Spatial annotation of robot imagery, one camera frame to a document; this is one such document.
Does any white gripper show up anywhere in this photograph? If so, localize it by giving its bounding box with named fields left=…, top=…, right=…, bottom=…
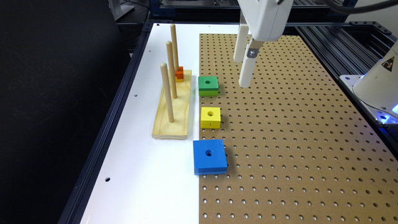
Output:
left=233, top=0, right=293, bottom=88

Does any yellow wooden block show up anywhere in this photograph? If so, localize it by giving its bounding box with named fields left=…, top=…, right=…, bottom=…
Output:
left=200, top=107, right=221, bottom=129

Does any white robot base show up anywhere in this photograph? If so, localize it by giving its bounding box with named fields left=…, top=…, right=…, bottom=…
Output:
left=353, top=42, right=397, bottom=116

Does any green wooden block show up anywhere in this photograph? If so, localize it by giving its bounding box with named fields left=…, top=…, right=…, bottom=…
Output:
left=198, top=76, right=219, bottom=96

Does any orange wooden block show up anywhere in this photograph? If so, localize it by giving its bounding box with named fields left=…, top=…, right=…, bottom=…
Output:
left=175, top=67, right=184, bottom=79

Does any small yellow block under orange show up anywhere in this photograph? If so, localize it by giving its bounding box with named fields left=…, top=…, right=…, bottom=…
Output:
left=175, top=77, right=184, bottom=82

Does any blue wooden block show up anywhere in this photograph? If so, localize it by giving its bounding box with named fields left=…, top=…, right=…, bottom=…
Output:
left=193, top=139, right=228, bottom=175

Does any rear wooden peg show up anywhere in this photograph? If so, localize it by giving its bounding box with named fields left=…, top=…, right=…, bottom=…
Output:
left=170, top=24, right=180, bottom=72

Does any wooden peg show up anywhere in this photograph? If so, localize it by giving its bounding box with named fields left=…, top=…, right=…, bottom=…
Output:
left=160, top=63, right=174, bottom=123
left=170, top=24, right=180, bottom=72
left=166, top=41, right=177, bottom=99

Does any middle wooden peg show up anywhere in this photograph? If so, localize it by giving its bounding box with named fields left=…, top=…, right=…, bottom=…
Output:
left=166, top=41, right=177, bottom=99

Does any front wooden peg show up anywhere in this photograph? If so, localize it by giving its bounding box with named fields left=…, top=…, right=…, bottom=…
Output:
left=160, top=63, right=174, bottom=123

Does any wooden peg base board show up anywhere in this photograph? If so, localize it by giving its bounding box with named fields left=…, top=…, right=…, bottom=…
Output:
left=152, top=70, right=192, bottom=140

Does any metal robot mounting plate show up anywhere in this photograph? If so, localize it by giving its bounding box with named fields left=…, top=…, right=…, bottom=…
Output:
left=338, top=73, right=398, bottom=127

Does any brown pegboard sheet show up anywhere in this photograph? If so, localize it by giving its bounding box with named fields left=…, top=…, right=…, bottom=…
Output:
left=199, top=34, right=397, bottom=223

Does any black aluminium table frame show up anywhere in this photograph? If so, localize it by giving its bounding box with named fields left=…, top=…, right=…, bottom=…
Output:
left=58, top=19, right=173, bottom=224

